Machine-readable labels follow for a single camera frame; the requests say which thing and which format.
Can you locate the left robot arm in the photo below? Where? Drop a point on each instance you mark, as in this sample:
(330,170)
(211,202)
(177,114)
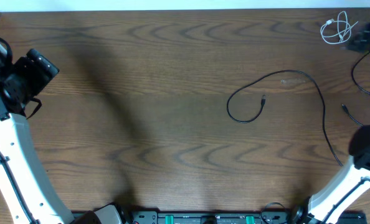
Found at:
(24,183)

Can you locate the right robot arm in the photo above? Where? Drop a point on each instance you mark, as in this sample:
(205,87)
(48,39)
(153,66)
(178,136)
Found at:
(353,179)

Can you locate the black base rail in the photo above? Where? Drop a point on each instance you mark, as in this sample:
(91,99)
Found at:
(153,217)

